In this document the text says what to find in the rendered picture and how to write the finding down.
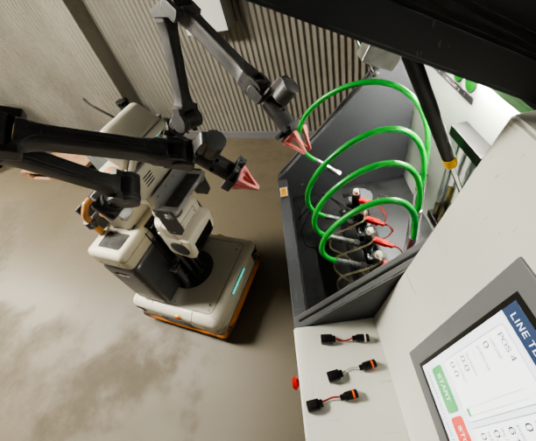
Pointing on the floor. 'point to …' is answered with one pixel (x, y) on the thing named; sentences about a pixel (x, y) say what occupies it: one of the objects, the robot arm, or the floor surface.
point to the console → (479, 248)
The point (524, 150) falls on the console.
